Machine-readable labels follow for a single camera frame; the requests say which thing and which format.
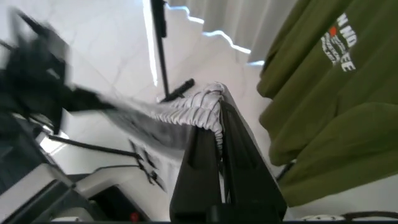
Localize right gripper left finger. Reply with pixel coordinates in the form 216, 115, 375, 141
169, 126, 225, 222

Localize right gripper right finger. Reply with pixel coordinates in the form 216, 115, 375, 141
219, 101, 287, 222

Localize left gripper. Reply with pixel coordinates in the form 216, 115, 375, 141
45, 58, 72, 135

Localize pale grey shorts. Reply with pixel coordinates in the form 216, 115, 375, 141
62, 82, 249, 192

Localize green garment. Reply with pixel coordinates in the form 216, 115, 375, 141
256, 0, 398, 208

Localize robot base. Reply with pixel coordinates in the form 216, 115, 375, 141
0, 118, 175, 222

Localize black clothes rack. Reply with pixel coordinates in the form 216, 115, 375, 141
150, 0, 296, 182

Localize white curtain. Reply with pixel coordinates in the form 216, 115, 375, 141
167, 0, 299, 63

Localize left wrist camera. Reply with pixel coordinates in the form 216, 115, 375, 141
9, 9, 70, 65

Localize black cable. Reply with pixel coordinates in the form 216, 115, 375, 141
46, 133, 144, 158

